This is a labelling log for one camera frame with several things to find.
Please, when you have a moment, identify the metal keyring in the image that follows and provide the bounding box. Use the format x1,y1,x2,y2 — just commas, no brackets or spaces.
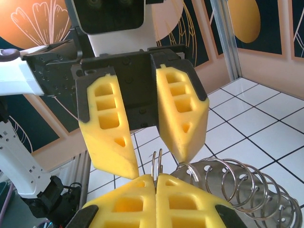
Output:
150,148,165,185

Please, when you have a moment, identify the aluminium mounting rail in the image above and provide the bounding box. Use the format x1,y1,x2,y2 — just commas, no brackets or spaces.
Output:
51,151,92,205

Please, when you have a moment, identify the aluminium frame post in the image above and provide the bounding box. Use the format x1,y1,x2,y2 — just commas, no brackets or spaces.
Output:
210,0,243,82

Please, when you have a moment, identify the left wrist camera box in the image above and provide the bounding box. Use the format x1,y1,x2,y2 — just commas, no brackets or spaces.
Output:
64,0,157,57

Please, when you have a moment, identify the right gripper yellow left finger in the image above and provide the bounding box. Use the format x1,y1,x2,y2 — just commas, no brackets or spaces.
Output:
66,174,157,228

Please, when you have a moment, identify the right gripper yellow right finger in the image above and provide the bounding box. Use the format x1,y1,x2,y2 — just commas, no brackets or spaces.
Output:
155,172,248,228

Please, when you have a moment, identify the metal spiral ring rack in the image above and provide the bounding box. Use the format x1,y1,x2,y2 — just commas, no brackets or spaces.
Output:
171,157,304,228

